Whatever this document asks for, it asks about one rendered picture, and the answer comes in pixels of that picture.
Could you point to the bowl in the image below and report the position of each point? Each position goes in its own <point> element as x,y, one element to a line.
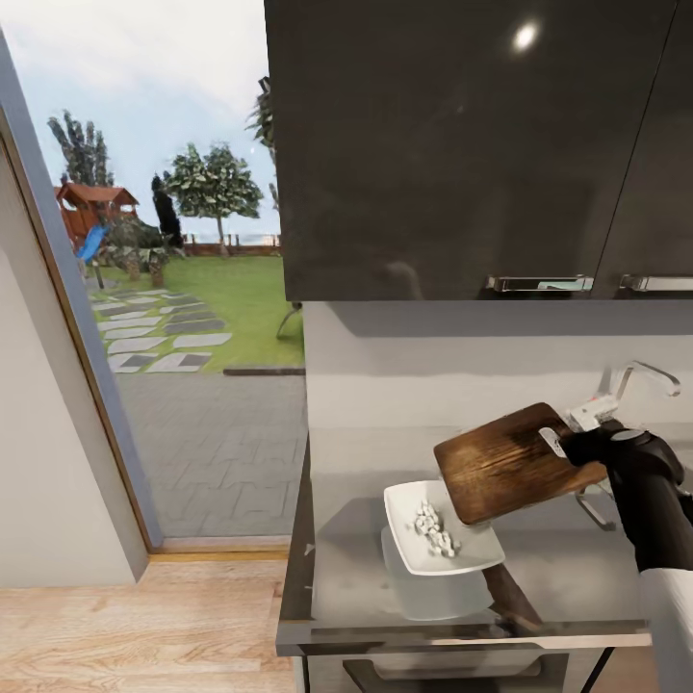
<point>480,546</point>

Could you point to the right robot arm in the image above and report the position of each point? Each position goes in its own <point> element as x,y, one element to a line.
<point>657,518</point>

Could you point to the cabinet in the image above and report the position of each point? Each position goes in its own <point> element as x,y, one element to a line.
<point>483,149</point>

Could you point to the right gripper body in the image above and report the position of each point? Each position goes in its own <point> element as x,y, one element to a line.
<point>578,447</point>

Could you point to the cutting board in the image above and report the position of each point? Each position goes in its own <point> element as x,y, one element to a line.
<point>506,465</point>

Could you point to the drop in sink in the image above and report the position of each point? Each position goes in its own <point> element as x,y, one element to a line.
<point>682,449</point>

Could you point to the fixed window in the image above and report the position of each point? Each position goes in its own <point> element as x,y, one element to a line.
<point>139,134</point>

